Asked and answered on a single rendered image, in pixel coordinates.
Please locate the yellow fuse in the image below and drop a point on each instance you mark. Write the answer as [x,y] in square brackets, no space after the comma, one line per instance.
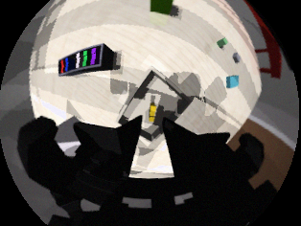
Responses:
[152,111]

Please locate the white blade fuse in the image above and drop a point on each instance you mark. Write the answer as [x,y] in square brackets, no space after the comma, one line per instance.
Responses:
[80,60]

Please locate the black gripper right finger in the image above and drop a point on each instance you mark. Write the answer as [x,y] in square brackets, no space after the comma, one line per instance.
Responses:
[185,146]

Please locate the teal rectangular block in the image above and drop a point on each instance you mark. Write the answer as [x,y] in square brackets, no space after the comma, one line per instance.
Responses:
[232,81]

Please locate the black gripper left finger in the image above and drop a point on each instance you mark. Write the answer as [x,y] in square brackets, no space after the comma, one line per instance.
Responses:
[123,139]

